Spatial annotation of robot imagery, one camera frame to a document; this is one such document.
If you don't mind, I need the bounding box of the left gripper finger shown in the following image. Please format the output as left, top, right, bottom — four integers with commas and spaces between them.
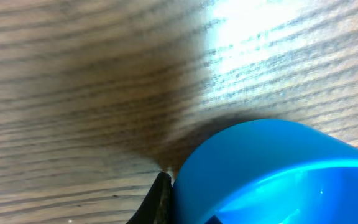
127, 172, 173, 224

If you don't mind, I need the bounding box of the blue plastic scoop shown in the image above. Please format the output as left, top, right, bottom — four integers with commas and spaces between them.
173, 119, 358, 223

